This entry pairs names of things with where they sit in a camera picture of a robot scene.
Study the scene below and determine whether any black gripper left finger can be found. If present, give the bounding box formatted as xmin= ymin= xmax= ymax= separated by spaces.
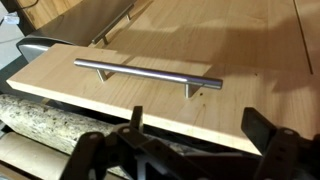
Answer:
xmin=61 ymin=105 xmax=188 ymax=180

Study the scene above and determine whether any light wooden drawer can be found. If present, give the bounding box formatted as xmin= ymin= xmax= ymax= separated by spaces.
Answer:
xmin=5 ymin=43 xmax=268 ymax=157

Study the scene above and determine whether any long steel bar handle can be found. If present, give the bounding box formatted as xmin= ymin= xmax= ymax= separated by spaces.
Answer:
xmin=73 ymin=58 xmax=224 ymax=99

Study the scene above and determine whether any beige cabinet rail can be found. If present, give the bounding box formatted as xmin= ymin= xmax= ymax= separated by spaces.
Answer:
xmin=0 ymin=131 xmax=129 ymax=180

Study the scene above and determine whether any wooden cabinet door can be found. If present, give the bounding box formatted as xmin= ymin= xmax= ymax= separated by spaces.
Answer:
xmin=294 ymin=0 xmax=320 ymax=76

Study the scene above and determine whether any dark wooden cabinet panel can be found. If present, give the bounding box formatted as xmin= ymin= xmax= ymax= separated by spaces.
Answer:
xmin=14 ymin=0 xmax=84 ymax=31

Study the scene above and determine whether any small white object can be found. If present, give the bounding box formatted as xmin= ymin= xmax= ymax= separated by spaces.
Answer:
xmin=2 ymin=12 xmax=21 ymax=26

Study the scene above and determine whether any short steel bar handle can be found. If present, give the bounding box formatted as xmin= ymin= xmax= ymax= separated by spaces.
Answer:
xmin=90 ymin=2 xmax=135 ymax=46

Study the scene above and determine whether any wooden lower drawer front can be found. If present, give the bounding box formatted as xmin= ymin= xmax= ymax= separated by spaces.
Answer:
xmin=88 ymin=0 xmax=320 ymax=154

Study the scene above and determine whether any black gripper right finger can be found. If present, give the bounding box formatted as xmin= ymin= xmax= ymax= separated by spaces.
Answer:
xmin=241 ymin=107 xmax=320 ymax=180

